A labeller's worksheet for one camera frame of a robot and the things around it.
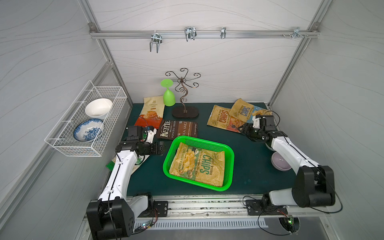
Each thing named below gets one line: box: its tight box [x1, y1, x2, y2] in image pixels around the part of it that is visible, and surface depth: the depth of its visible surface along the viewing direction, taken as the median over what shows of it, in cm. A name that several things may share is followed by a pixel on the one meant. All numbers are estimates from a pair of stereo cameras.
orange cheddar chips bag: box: [134, 95, 165, 130], surface depth 113 cm
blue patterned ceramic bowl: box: [73, 118, 104, 142], surface depth 65 cm
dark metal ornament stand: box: [165, 67, 201, 118], surface depth 98 cm
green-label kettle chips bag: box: [169, 142, 225, 187], surface depth 85 cm
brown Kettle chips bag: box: [157, 119, 199, 140], surface depth 106 cm
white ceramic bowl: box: [85, 98, 113, 119], surface depth 71 cm
